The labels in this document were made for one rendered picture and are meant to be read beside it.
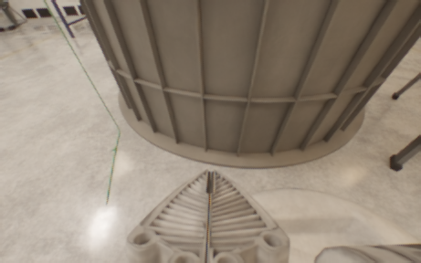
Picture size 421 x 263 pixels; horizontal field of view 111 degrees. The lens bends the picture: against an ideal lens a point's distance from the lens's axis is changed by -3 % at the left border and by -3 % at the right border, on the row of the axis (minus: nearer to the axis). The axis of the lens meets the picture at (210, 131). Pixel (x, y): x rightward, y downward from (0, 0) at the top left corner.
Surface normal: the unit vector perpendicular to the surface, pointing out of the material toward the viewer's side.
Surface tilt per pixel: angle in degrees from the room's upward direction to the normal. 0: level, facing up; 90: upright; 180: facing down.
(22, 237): 0
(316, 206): 1
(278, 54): 90
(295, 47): 90
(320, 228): 68
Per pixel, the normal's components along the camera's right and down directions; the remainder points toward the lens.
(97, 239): -0.02, -0.70
